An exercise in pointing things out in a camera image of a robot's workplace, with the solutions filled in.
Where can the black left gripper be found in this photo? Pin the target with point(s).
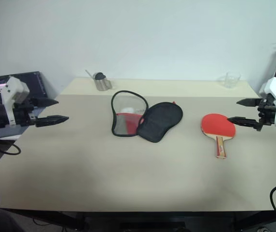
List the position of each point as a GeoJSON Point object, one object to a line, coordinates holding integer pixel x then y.
{"type": "Point", "coordinates": [23, 116]}

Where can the black lump in cup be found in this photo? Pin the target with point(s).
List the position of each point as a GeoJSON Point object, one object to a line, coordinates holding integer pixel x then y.
{"type": "Point", "coordinates": [99, 76]}

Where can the clear glass cup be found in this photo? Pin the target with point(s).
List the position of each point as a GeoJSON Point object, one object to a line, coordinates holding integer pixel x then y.
{"type": "Point", "coordinates": [232, 80]}

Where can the red black paddle case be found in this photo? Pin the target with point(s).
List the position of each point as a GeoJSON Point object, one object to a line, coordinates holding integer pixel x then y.
{"type": "Point", "coordinates": [157, 120]}

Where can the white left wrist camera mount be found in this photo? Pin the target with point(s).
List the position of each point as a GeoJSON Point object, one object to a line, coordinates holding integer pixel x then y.
{"type": "Point", "coordinates": [13, 90]}

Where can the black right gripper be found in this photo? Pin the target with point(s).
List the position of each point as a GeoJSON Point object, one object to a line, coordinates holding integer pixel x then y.
{"type": "Point", "coordinates": [267, 116]}

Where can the red table tennis paddle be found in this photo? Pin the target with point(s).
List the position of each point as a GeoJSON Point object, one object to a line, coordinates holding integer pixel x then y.
{"type": "Point", "coordinates": [215, 124]}

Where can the grey laptop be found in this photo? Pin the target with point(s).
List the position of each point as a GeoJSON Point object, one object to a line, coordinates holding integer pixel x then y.
{"type": "Point", "coordinates": [38, 82]}

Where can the stainless steel cup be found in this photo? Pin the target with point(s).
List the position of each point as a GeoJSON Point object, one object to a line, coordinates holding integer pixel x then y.
{"type": "Point", "coordinates": [102, 84]}

